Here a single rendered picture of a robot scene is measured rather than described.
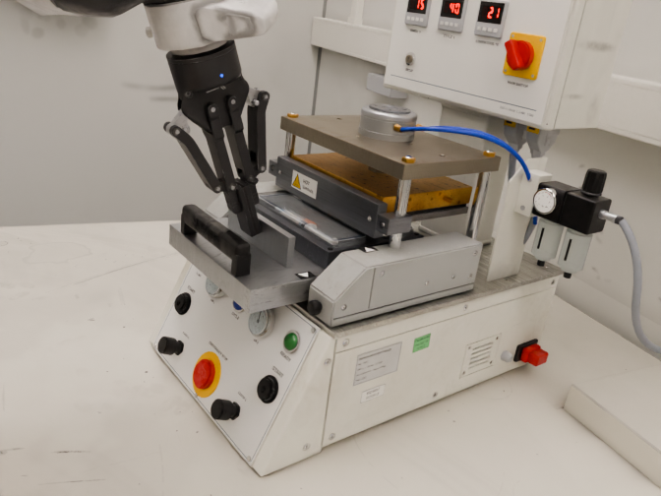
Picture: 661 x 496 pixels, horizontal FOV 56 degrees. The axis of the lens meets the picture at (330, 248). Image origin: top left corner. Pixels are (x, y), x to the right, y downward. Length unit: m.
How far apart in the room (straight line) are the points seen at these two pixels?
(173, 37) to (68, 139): 1.66
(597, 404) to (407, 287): 0.35
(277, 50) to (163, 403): 1.72
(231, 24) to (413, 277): 0.36
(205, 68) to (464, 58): 0.43
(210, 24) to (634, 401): 0.77
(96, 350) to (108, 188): 1.41
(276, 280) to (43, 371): 0.39
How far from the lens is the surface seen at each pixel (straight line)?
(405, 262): 0.75
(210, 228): 0.76
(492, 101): 0.93
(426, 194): 0.83
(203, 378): 0.86
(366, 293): 0.73
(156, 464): 0.80
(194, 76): 0.68
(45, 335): 1.05
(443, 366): 0.90
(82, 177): 2.34
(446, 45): 0.99
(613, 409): 0.98
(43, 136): 2.30
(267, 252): 0.79
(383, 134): 0.85
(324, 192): 0.84
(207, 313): 0.90
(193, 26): 0.66
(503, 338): 0.99
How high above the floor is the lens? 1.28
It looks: 22 degrees down
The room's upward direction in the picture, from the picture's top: 7 degrees clockwise
